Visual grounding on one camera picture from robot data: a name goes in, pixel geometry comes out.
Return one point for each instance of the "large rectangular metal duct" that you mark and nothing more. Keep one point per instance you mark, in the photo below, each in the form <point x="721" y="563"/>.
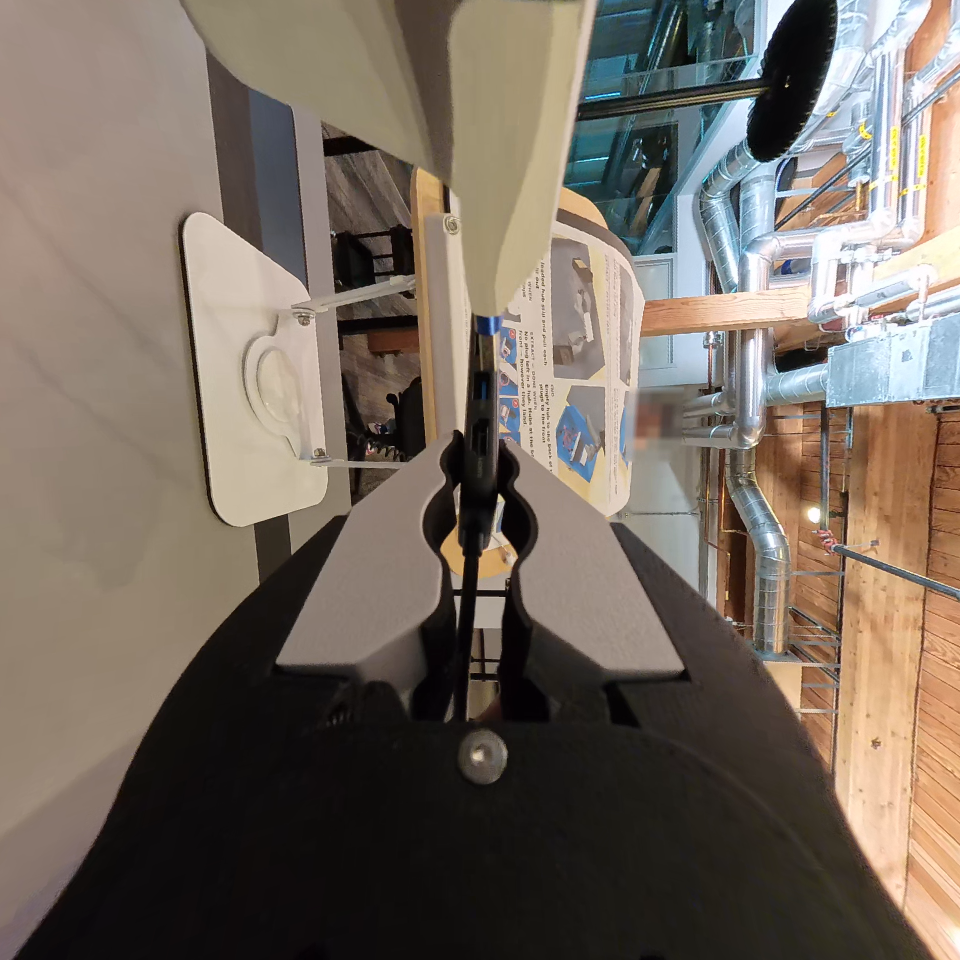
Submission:
<point x="885" y="367"/>

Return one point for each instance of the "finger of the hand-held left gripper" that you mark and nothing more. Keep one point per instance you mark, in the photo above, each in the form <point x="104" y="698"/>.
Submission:
<point x="517" y="112"/>
<point x="315" y="52"/>

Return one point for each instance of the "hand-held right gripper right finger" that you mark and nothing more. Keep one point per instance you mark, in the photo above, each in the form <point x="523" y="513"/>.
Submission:
<point x="600" y="600"/>

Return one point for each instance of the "white sheet panel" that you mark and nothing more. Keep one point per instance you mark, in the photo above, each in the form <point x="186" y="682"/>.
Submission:
<point x="446" y="337"/>

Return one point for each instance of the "black pole round foot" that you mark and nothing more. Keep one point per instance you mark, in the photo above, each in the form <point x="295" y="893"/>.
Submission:
<point x="795" y="75"/>

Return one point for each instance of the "printed instruction sheet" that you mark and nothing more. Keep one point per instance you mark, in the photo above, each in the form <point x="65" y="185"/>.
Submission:
<point x="585" y="300"/>

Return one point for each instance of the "black usb hub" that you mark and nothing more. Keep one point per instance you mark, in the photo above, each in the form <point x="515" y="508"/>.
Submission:
<point x="478" y="495"/>

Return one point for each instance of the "silver insulated pipes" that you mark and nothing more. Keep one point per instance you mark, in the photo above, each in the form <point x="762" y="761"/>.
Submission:
<point x="752" y="337"/>

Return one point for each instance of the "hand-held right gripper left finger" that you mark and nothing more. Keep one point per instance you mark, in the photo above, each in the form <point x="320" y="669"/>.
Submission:
<point x="360" y="592"/>

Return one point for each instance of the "silver spiral duct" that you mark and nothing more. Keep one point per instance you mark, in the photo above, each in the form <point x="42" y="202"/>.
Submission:
<point x="772" y="585"/>

